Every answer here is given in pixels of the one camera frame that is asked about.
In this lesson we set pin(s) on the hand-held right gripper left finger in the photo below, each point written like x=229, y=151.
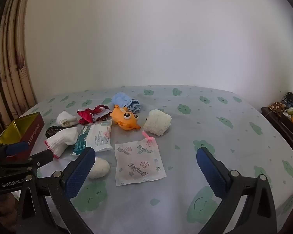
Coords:
x=79, y=173

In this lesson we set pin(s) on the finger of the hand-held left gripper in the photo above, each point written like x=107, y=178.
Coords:
x=15, y=147
x=42, y=157

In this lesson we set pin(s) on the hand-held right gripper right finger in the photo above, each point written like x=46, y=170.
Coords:
x=210, y=173

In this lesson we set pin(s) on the white sock pink trim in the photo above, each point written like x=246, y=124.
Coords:
x=62, y=140

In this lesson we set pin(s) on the red tin box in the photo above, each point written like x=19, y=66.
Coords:
x=35, y=129

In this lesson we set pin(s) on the white tissue packet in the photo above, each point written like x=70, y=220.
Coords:
x=99, y=136

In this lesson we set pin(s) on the white sock gold print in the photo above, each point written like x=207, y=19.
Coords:
x=66, y=119

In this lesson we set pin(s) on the red frilly cloth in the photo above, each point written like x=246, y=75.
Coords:
x=88, y=115

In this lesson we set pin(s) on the white flower print sachet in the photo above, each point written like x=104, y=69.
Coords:
x=139, y=163

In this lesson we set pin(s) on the orange squeeze toy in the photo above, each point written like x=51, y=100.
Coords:
x=124, y=119

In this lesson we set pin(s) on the pink plastic clip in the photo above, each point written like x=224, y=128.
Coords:
x=147, y=137

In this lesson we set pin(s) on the white fluffy sponge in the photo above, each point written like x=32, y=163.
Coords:
x=157, y=123

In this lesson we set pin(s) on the light blue towel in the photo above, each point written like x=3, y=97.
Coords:
x=125, y=101

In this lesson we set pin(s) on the person's left hand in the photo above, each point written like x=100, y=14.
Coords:
x=6, y=203

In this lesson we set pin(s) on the cloud print tablecloth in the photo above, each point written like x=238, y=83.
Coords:
x=210, y=117

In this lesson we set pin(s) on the beige patterned curtain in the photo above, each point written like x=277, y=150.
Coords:
x=12, y=65

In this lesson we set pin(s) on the dark wooden side table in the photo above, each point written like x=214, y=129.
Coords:
x=280, y=126

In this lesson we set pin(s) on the brown patterned pouch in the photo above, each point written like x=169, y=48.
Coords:
x=277, y=108

